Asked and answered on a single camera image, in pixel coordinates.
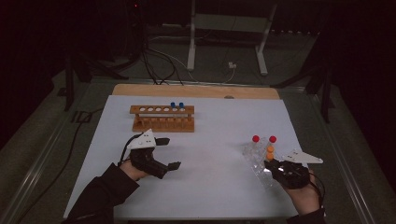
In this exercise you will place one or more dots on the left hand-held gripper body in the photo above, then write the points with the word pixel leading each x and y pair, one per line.
pixel 146 158

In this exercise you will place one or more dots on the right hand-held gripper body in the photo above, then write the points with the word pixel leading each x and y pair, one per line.
pixel 292 175

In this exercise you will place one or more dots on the wooden test tube rack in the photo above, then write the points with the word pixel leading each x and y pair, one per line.
pixel 162 124

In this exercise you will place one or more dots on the clear plastic tray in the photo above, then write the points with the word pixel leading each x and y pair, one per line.
pixel 255 161

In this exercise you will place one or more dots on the red cap test tube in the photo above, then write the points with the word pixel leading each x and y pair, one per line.
pixel 272 139
pixel 255 138

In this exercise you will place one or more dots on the blue cap test tube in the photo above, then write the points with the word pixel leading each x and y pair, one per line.
pixel 181 104
pixel 172 104

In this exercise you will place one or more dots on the person's left hand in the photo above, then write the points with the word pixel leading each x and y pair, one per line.
pixel 134 172

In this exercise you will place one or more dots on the person's right hand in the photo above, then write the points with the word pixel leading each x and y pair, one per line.
pixel 305 197

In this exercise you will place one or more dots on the white table mat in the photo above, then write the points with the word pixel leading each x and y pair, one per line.
pixel 205 174

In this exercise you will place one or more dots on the black stand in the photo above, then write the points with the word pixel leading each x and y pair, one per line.
pixel 325 93
pixel 69 81

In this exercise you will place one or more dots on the white plug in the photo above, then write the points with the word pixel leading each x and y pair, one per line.
pixel 232 65

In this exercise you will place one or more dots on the metal floor rail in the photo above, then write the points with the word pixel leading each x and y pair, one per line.
pixel 342 161
pixel 34 168

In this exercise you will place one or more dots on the white metal stand frame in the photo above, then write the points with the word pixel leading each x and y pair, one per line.
pixel 190 46

